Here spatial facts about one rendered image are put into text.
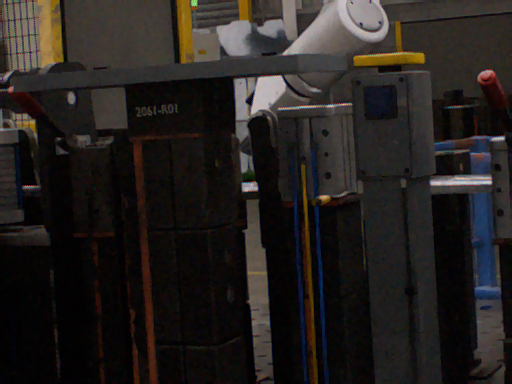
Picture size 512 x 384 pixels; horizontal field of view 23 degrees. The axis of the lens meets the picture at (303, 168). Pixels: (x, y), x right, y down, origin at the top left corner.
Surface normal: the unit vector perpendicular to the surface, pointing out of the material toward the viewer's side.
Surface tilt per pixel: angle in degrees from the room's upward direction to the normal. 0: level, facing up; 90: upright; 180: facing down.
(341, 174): 90
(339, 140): 90
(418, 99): 90
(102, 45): 91
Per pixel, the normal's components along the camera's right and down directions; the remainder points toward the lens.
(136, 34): 0.90, -0.02
